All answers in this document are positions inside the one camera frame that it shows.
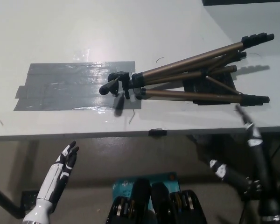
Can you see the black flat object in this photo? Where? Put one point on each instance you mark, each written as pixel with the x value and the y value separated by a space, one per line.
pixel 247 2

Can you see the small black tape strip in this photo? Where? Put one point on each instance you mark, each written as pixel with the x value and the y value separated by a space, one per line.
pixel 157 132

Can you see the teal cardboard box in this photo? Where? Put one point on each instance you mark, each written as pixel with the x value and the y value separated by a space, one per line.
pixel 123 185

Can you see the grey duct tape patch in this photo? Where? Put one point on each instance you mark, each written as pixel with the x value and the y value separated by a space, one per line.
pixel 60 88

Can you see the black table leg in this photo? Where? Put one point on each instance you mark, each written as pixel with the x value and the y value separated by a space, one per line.
pixel 4 200

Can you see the bronze and black camera tripod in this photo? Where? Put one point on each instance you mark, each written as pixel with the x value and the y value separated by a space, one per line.
pixel 189 94

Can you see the clear tape patch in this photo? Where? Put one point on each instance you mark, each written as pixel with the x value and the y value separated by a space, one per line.
pixel 80 53

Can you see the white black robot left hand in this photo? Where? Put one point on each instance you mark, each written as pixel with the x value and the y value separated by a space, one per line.
pixel 51 177

